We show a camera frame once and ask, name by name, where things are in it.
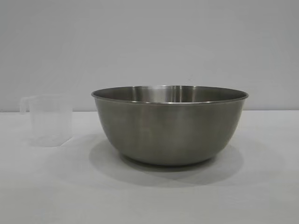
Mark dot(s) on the stainless steel mixing bowl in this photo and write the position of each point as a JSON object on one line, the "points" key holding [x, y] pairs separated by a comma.
{"points": [[168, 130]]}

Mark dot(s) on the clear plastic measuring cup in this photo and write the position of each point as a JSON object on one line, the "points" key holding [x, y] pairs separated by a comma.
{"points": [[49, 121]]}

